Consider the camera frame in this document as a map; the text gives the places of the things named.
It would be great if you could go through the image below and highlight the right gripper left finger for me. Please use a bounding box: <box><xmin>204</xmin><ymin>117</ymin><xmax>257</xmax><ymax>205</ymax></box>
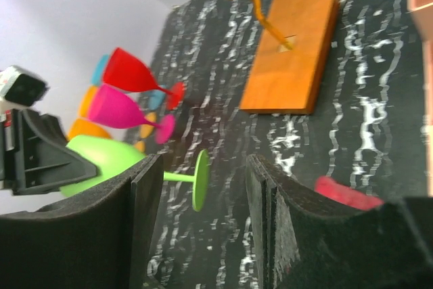
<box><xmin>1</xmin><ymin>154</ymin><xmax>163</xmax><ymax>288</ymax></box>

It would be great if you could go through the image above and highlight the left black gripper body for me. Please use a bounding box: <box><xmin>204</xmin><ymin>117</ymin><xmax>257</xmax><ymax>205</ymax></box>
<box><xmin>1</xmin><ymin>109</ymin><xmax>24</xmax><ymax>191</ymax></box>

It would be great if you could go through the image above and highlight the red wine glass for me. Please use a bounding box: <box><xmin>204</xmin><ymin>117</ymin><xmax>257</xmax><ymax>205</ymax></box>
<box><xmin>102</xmin><ymin>47</ymin><xmax>185</xmax><ymax>110</ymax></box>

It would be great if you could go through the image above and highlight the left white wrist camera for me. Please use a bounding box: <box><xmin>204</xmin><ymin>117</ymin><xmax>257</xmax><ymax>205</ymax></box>
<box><xmin>1</xmin><ymin>65</ymin><xmax>49</xmax><ymax>114</ymax></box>

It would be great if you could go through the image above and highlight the blue wine glass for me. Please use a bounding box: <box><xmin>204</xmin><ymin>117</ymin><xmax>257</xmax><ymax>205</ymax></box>
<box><xmin>91</xmin><ymin>54</ymin><xmax>165</xmax><ymax>110</ymax></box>

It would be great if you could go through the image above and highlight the pink wine glass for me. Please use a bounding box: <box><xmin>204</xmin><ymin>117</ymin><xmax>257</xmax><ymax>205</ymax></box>
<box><xmin>87</xmin><ymin>84</ymin><xmax>175</xmax><ymax>144</ymax></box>

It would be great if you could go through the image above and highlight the yellow-base orange wine glass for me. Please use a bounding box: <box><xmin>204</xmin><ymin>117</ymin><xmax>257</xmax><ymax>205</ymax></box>
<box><xmin>67</xmin><ymin>118</ymin><xmax>153</xmax><ymax>153</ymax></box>

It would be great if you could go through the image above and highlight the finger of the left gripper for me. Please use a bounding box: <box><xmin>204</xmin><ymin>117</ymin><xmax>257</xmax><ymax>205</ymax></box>
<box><xmin>13</xmin><ymin>109</ymin><xmax>97</xmax><ymax>195</ymax></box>

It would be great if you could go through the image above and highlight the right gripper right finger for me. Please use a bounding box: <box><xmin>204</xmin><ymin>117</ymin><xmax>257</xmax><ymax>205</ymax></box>
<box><xmin>245</xmin><ymin>154</ymin><xmax>432</xmax><ymax>288</ymax></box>

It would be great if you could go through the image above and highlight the green wine glass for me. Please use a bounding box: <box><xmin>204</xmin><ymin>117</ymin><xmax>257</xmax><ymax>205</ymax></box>
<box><xmin>60</xmin><ymin>135</ymin><xmax>209</xmax><ymax>212</ymax></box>

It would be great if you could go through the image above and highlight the yellow-base amber wine glass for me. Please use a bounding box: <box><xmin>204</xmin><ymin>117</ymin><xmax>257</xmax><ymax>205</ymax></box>
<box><xmin>78</xmin><ymin>86</ymin><xmax>156</xmax><ymax>125</ymax></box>

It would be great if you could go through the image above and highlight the red bow hair clip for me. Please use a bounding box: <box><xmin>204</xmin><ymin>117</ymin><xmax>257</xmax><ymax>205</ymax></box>
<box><xmin>315</xmin><ymin>176</ymin><xmax>384</xmax><ymax>210</ymax></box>

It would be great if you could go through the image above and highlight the gold wire wine glass rack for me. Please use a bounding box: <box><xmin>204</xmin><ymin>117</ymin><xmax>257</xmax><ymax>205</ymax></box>
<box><xmin>240</xmin><ymin>0</ymin><xmax>340</xmax><ymax>114</ymax></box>

